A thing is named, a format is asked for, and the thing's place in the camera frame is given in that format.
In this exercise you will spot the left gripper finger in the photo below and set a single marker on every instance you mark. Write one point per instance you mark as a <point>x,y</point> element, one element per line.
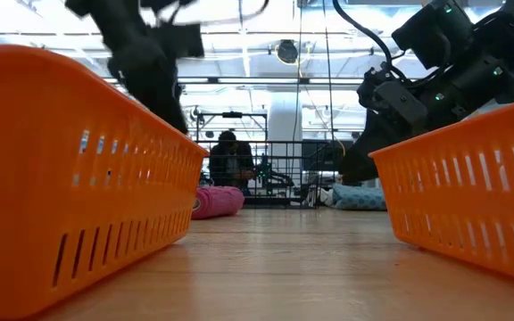
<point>163,107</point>

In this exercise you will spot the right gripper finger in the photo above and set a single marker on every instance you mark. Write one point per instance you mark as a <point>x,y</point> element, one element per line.
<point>364,156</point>

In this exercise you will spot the blue patterned cloth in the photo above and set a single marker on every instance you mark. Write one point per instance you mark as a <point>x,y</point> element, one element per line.
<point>359,198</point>

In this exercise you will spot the pink bandage roll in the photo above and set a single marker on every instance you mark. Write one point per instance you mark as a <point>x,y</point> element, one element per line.
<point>219,203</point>

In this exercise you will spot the orange plastic tray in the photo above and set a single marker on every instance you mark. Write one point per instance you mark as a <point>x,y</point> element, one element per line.
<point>462,187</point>
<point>38,134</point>

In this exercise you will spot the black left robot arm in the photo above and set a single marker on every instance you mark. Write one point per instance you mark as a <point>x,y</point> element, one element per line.
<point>105,18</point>

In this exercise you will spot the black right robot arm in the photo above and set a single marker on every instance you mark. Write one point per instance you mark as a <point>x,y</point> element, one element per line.
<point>475,80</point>

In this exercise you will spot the person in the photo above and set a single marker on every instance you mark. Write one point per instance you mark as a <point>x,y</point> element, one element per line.
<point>230,165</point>

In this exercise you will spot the round black ceiling fixture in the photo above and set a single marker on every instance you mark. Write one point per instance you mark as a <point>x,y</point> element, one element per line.
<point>287,51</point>

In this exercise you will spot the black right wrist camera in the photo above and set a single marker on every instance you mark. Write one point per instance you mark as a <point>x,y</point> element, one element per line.
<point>366,89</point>

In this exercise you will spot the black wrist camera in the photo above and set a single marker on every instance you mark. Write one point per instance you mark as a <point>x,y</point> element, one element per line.
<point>183,40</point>
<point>366,89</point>

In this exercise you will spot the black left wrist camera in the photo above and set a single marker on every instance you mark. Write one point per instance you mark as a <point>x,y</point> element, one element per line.
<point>183,40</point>

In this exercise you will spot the black metal workstation frame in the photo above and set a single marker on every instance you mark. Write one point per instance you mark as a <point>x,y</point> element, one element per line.
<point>232,114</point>

